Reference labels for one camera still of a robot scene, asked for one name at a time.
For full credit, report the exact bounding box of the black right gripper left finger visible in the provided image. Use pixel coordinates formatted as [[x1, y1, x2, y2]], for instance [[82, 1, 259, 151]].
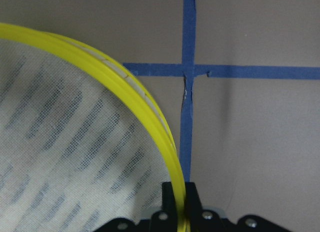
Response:
[[161, 182, 178, 232]]

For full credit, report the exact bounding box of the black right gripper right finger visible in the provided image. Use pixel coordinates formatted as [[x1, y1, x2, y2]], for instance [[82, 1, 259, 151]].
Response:
[[185, 182, 225, 232]]

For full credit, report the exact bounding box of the yellow steamer tray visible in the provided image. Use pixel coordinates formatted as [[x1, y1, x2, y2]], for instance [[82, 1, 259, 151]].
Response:
[[0, 23, 187, 232]]

